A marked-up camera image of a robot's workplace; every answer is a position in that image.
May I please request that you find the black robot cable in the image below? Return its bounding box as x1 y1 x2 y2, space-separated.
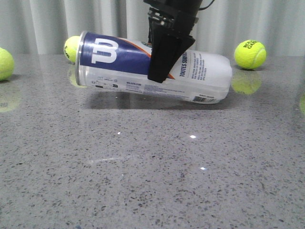
199 0 215 11

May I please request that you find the white blue tennis ball can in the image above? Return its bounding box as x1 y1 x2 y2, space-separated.
75 31 232 104

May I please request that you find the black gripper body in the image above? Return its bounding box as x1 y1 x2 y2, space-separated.
144 0 202 38

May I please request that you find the far yellow Wilson tennis ball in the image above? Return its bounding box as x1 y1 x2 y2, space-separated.
63 36 81 63

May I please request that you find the black gripper finger can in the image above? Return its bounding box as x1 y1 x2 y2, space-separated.
148 34 195 83

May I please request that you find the yellow Roland Garros tennis ball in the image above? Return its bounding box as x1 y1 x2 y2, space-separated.
234 40 267 69

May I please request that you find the yellow tennis ball at edge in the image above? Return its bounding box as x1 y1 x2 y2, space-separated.
0 48 14 81

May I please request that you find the grey pleated curtain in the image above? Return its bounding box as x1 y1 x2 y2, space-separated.
0 0 305 56

